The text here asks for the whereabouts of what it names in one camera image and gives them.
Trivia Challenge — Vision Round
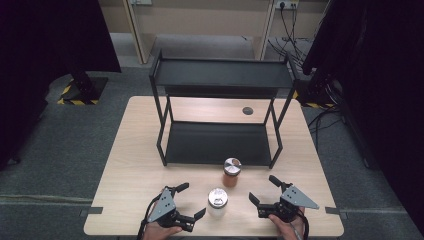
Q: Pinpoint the black power cable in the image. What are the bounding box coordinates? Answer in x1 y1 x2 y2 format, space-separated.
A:
279 2 305 66
290 2 301 48

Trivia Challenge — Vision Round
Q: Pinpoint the white spice jar silver lid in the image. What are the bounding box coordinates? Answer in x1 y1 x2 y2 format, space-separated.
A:
206 188 229 219

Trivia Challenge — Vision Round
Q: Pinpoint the orange spice jar silver lid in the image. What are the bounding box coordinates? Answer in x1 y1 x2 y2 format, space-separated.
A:
222 157 243 188

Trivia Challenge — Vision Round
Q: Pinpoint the black floor cable bundle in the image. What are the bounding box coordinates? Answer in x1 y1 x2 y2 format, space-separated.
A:
307 105 345 153

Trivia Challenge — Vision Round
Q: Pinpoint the person's right hand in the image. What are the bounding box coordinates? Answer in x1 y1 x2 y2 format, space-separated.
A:
268 207 306 240

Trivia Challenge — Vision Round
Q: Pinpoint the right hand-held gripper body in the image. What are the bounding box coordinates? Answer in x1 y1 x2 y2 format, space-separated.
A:
257 184 320 224

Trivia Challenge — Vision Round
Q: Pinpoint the person's left hand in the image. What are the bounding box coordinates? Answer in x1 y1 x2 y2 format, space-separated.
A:
143 221 184 240

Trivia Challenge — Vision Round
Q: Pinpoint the grey tape strip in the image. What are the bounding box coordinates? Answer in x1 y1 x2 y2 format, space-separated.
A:
324 206 349 220
79 206 104 216

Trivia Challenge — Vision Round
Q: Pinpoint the black curtain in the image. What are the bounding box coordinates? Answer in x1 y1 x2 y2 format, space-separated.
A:
0 0 123 169
301 0 424 236

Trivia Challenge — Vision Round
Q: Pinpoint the right hand-held gripper black cable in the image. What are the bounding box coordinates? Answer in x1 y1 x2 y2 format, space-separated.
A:
292 211 310 240

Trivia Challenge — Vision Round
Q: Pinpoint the black two-tier metal rack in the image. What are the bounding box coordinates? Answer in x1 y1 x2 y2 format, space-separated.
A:
148 49 300 169

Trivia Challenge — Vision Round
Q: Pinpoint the hand-held gripper black cable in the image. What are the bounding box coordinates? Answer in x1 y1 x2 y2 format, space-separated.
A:
136 194 162 240
292 211 310 240

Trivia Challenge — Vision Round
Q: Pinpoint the left hand-held gripper black cable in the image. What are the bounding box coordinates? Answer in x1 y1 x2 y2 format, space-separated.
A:
136 194 162 240

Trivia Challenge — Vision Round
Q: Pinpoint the white wall socket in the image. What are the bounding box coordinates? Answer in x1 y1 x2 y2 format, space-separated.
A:
274 0 300 10

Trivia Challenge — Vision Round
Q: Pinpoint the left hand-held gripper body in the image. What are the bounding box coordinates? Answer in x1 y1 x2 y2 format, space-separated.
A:
146 187 196 233

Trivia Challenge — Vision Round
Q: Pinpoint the black stand base striped tape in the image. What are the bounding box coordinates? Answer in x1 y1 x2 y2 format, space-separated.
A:
292 78 338 109
56 71 109 106

